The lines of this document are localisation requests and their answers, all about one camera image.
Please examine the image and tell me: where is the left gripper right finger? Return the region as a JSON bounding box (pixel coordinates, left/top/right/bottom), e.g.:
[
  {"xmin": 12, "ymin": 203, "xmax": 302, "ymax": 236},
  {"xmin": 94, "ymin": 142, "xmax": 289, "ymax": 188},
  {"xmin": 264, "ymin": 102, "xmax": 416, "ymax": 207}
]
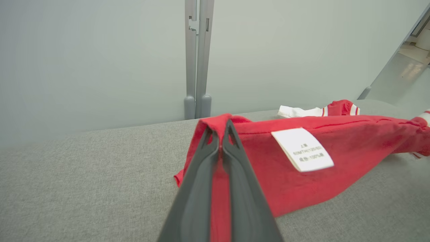
[{"xmin": 222, "ymin": 119, "xmax": 285, "ymax": 242}]

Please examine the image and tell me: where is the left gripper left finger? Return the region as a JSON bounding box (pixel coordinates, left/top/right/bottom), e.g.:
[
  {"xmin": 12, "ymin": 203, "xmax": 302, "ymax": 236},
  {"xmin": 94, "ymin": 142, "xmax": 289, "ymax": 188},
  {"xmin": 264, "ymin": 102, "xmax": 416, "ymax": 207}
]
[{"xmin": 157, "ymin": 127, "xmax": 221, "ymax": 242}]

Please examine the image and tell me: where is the red and white shirt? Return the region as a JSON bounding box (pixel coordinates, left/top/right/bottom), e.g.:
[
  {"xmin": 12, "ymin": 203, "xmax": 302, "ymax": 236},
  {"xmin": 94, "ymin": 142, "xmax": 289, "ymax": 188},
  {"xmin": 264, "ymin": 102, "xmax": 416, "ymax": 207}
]
[{"xmin": 174, "ymin": 99, "xmax": 430, "ymax": 242}]

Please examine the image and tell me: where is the grey metal partition post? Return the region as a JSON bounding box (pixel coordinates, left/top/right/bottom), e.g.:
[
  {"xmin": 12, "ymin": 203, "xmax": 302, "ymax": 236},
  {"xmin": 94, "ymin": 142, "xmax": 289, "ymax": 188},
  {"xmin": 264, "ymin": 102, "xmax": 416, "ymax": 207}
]
[
  {"xmin": 184, "ymin": 0, "xmax": 199, "ymax": 120},
  {"xmin": 196, "ymin": 0, "xmax": 215, "ymax": 119}
]

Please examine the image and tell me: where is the grey metal partition frame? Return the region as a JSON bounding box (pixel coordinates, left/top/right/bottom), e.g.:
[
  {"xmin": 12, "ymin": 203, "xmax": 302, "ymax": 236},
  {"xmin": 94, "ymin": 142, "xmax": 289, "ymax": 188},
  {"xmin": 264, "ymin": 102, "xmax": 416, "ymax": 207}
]
[{"xmin": 357, "ymin": 3, "xmax": 430, "ymax": 100}]

